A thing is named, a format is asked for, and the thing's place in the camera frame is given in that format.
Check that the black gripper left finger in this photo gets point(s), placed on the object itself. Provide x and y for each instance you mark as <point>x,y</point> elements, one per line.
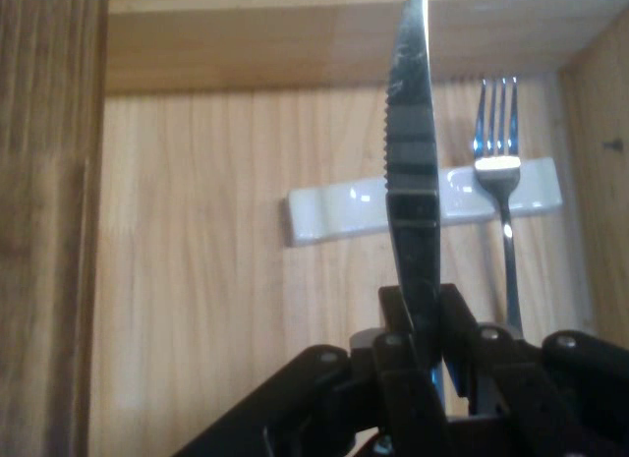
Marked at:
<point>383,403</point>

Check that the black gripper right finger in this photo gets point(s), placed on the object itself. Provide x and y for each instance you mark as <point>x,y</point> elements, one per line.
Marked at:
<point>550,393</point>

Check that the silver table knife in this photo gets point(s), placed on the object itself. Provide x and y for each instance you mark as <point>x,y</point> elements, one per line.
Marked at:
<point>413,182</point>

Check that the light wooden drawer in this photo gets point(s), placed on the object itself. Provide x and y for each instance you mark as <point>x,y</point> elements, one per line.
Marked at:
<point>221,304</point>

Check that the white ceramic cutlery rest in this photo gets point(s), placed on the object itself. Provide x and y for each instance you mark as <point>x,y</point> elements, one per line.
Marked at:
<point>535,189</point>
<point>334,211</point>

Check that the silver fork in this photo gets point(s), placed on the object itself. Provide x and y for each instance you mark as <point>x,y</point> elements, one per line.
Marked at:
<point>496,177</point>

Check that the dark wooden drawer cabinet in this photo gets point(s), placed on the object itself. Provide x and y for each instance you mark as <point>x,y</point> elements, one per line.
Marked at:
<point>44,182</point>

